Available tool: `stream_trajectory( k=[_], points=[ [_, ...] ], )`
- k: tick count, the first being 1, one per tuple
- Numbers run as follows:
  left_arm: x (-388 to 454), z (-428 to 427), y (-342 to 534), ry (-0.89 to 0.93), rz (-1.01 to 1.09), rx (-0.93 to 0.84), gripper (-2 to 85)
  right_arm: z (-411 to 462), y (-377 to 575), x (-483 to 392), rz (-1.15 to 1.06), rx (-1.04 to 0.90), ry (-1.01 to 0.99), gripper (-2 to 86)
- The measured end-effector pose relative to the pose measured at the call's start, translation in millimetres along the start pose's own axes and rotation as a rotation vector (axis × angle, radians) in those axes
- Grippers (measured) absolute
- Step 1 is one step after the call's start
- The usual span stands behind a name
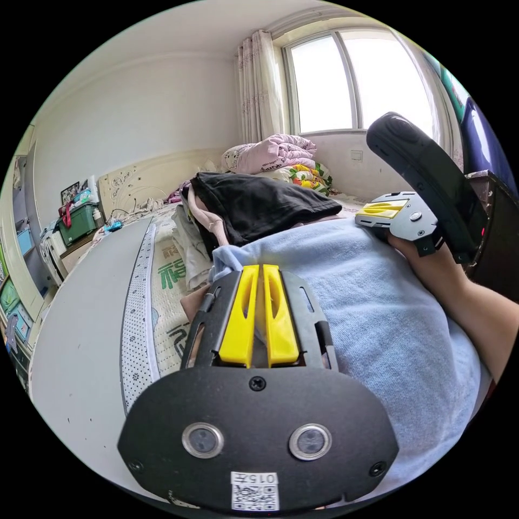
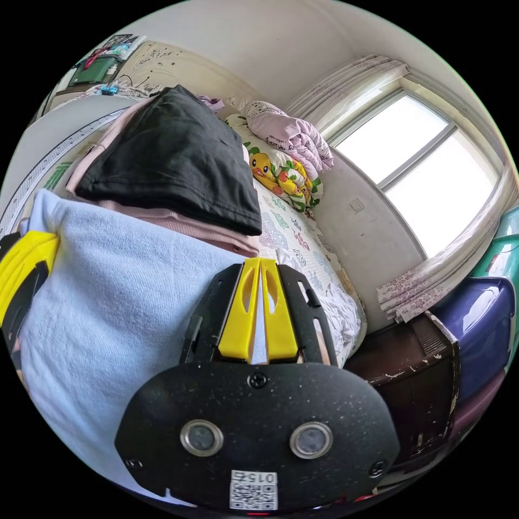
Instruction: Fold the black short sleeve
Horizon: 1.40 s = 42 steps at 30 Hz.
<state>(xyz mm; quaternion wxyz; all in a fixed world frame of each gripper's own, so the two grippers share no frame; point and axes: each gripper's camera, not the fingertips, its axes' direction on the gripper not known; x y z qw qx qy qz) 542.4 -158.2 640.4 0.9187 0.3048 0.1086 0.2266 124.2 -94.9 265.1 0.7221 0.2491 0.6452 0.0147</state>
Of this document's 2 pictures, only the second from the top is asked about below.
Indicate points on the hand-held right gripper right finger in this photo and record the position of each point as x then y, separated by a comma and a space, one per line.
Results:
279, 324

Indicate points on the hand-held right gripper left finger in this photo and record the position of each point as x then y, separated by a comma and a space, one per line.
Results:
237, 324

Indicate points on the light blue sweater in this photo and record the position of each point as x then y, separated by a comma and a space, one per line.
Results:
101, 324

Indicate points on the black short sleeve shirt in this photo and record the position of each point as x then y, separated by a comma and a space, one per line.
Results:
174, 162

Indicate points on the bed with printed sheet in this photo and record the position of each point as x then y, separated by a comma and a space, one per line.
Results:
292, 239

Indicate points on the pink garment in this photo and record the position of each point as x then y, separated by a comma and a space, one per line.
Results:
194, 232

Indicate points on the white flowered curtain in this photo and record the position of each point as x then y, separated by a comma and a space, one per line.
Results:
409, 292

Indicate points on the dark brown wooden cabinet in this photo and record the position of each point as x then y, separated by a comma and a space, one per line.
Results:
405, 385

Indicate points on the rolled quilt with duck print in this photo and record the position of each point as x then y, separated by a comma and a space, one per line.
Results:
284, 174

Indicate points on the folded lilac blanket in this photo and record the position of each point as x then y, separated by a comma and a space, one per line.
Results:
292, 136

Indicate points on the purple plastic container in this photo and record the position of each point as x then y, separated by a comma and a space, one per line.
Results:
478, 324

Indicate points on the green storage box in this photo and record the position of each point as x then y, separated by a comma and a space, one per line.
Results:
91, 71

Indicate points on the window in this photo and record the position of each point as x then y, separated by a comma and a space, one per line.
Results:
425, 174

